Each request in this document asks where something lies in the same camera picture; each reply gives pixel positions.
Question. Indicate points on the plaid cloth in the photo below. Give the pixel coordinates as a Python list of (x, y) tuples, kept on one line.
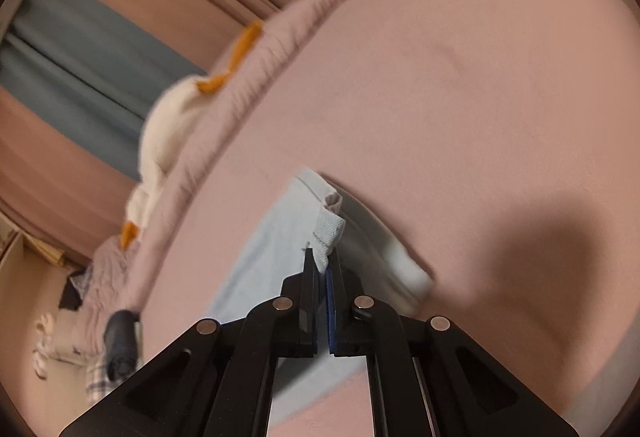
[(100, 379)]

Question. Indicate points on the blue-grey curtain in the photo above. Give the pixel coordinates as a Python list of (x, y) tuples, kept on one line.
[(85, 62)]

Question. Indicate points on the pink duvet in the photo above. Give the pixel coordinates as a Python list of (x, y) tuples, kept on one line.
[(240, 107)]

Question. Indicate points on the white cloth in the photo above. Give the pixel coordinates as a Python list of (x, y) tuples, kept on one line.
[(44, 342)]

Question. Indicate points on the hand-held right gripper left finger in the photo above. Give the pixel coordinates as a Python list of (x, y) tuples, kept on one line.
[(306, 312)]

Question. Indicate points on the light blue denim pants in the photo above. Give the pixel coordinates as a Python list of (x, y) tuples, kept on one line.
[(270, 247)]

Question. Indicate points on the dark folded clothing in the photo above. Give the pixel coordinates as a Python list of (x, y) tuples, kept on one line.
[(120, 342)]

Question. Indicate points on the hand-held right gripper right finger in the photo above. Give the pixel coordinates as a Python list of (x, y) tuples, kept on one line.
[(331, 312)]

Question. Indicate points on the pink bed sheet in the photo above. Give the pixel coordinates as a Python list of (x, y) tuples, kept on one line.
[(450, 117)]

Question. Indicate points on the white goose plush toy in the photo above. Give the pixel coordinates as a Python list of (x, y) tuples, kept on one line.
[(165, 127)]

